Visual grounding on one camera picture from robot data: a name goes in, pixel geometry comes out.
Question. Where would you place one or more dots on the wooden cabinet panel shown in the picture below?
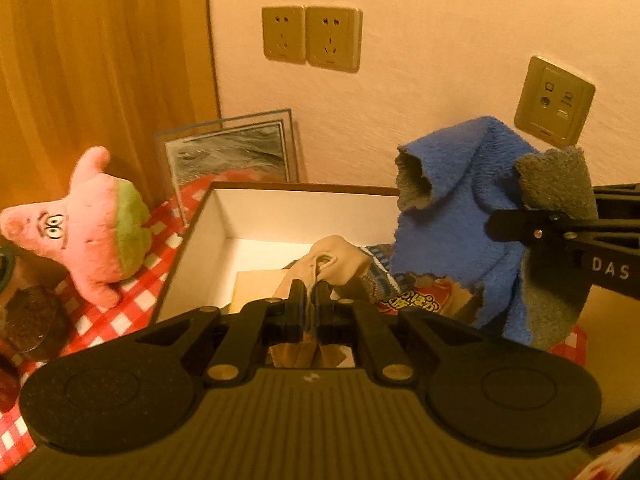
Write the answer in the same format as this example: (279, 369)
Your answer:
(100, 60)

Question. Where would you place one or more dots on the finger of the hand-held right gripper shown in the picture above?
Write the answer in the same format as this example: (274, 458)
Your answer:
(530, 225)
(617, 197)

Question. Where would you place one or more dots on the white cardboard box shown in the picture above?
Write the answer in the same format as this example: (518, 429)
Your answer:
(210, 260)

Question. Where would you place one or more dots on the brown cylindrical canister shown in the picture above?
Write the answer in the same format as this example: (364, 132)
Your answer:
(6, 385)

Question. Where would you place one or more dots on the beige nylon stocking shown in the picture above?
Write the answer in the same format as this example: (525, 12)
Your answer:
(335, 260)

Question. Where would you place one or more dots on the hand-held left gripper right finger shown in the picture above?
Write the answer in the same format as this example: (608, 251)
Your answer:
(324, 310)

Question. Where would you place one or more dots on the beige wall data plate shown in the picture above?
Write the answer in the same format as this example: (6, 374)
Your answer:
(554, 101)

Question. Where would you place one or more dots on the pink starfish plush toy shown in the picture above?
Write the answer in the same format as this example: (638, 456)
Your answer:
(90, 240)

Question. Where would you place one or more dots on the beige wall power socket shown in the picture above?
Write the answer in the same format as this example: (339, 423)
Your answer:
(283, 35)
(334, 39)

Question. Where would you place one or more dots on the patterned knit sock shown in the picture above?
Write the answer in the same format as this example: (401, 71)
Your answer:
(380, 280)

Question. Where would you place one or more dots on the glass jar with green lid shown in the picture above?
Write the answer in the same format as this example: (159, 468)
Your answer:
(30, 320)

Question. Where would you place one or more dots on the printed plastic snack packet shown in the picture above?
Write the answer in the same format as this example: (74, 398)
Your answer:
(430, 295)

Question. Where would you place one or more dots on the blue grey fleece cloth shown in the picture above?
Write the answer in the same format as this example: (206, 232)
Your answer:
(450, 230)

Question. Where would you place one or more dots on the red white checkered tablecloth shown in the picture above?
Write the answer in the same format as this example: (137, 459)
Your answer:
(125, 310)

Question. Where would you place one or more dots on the framed grey picture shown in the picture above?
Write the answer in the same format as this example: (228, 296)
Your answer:
(225, 155)

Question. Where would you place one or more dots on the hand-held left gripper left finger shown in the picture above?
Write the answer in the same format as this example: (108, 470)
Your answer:
(296, 305)

